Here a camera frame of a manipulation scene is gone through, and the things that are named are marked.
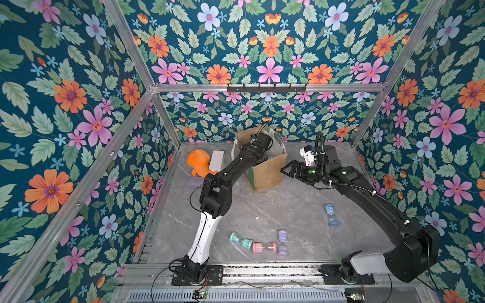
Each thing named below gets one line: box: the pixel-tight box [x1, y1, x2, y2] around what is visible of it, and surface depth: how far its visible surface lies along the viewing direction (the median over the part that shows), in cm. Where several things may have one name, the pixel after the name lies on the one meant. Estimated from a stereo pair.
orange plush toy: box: [186, 148, 218, 179], surface depth 105 cm
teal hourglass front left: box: [229, 231, 254, 251], surface depth 82 cm
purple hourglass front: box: [277, 229, 289, 256], surface depth 82 cm
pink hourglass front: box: [252, 241, 278, 254], surface depth 80 cm
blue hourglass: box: [324, 203, 341, 228], surface depth 90 cm
